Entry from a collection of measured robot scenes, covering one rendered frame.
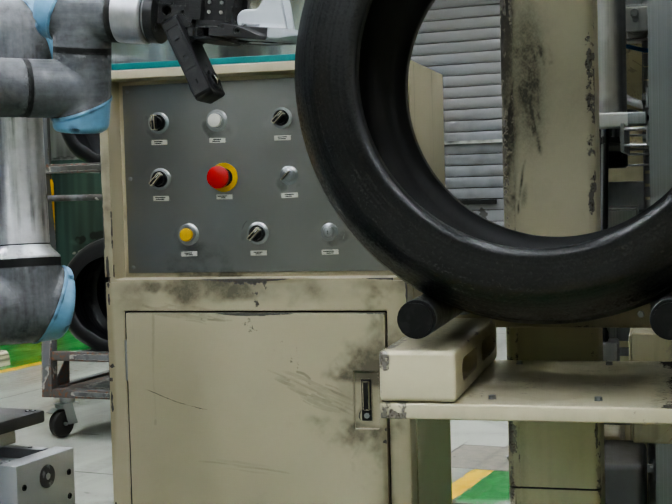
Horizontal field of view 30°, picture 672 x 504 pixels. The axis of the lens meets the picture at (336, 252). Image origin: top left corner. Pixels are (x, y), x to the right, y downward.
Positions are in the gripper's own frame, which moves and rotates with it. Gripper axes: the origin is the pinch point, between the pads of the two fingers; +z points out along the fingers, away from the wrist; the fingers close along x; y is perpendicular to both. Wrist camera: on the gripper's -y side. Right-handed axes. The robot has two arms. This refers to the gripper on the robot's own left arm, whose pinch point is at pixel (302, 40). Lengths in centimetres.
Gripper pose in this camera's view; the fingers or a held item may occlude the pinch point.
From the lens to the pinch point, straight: 156.8
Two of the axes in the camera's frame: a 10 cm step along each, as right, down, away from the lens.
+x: 2.6, -0.5, 9.7
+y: 0.8, -9.9, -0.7
